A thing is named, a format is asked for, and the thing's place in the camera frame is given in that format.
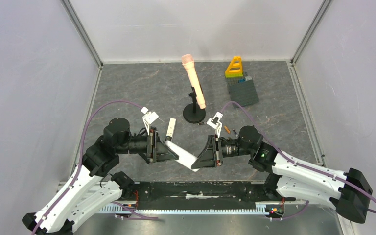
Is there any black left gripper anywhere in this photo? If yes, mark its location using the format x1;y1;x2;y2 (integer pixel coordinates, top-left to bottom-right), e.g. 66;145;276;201
117;126;179;162

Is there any white remote control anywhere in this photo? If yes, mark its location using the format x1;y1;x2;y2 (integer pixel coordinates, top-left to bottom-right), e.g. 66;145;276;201
165;141;198;172

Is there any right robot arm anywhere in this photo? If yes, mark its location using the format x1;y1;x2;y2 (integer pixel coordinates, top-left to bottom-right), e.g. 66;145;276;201
190;126;373;224

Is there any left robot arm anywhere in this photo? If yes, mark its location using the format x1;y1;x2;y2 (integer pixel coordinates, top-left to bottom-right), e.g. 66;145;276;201
22;118;185;235

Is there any white boxed remote with display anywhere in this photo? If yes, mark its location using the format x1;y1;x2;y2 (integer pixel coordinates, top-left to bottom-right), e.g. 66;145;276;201
165;118;176;141

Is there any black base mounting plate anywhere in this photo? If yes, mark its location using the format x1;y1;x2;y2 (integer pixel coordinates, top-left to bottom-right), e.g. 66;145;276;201
120;181;282;210

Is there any black microphone stand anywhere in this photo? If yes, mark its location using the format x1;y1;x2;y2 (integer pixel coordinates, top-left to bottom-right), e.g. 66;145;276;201
183;87;206;124

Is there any grey lego baseplate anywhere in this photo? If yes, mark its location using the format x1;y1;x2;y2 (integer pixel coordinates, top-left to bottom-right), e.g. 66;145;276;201
226;72;259;107

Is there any lime green lego brick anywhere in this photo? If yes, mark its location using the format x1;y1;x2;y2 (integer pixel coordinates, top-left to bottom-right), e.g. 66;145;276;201
225;72;243;78

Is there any pink microphone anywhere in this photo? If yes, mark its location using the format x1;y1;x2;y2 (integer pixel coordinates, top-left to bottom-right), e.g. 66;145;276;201
182;54;206;109

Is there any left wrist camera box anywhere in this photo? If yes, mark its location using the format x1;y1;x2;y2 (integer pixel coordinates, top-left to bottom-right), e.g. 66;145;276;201
141;107;159;133

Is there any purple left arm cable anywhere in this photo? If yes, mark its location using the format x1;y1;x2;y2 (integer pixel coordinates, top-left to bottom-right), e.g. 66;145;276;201
29;99;160;235

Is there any white cable duct strip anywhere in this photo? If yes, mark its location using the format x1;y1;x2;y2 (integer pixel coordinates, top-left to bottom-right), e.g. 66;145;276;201
98;203;270;215

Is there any yellow lego frame piece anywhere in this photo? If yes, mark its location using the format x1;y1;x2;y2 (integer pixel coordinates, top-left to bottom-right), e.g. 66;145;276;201
225;56;243;74

